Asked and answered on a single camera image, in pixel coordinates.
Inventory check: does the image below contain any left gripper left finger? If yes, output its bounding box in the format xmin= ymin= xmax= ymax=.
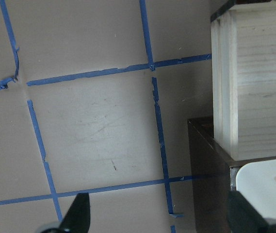
xmin=59 ymin=193 xmax=90 ymax=233

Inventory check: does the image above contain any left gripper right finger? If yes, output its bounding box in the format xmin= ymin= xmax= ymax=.
xmin=227 ymin=191 xmax=270 ymax=233

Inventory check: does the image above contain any wooden drawer with white handle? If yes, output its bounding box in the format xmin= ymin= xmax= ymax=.
xmin=211 ymin=0 xmax=276 ymax=160

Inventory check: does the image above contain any dark brown drawer cabinet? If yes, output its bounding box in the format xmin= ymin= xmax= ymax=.
xmin=188 ymin=117 xmax=276 ymax=233

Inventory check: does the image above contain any lower white plastic tray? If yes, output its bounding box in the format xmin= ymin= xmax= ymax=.
xmin=236 ymin=159 xmax=276 ymax=219

